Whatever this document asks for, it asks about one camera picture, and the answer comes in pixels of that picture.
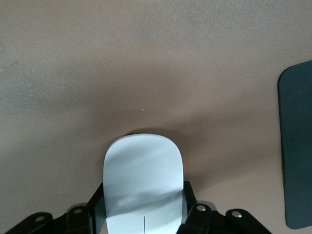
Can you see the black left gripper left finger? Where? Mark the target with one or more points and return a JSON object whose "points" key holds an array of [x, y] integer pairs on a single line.
{"points": [[80, 221]]}

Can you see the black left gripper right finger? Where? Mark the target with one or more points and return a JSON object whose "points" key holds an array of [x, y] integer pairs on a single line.
{"points": [[202, 221]]}

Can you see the white computer mouse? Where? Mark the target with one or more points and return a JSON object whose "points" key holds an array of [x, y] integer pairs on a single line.
{"points": [[143, 175]]}

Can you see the black mouse pad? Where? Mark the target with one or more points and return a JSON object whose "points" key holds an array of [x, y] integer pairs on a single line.
{"points": [[297, 146]]}

